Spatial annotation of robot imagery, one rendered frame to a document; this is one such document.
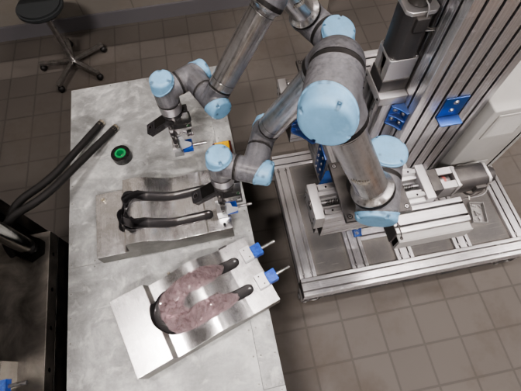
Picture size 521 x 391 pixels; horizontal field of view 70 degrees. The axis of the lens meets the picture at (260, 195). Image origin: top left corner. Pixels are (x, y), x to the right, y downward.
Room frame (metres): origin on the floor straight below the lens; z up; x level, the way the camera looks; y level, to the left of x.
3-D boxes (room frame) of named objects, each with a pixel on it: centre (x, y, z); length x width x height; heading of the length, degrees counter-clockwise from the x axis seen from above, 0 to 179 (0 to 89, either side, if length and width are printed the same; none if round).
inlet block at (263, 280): (0.32, -0.03, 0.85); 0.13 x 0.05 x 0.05; 117
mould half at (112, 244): (0.58, 0.37, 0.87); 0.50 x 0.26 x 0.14; 100
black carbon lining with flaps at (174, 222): (0.57, 0.36, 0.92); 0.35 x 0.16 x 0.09; 100
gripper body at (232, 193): (0.56, 0.11, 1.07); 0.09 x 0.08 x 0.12; 100
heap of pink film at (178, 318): (0.25, 0.23, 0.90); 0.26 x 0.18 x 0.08; 117
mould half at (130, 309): (0.24, 0.23, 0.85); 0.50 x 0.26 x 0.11; 117
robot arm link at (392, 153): (0.56, -0.36, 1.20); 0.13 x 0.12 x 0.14; 164
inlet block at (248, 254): (0.42, 0.02, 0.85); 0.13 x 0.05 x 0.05; 117
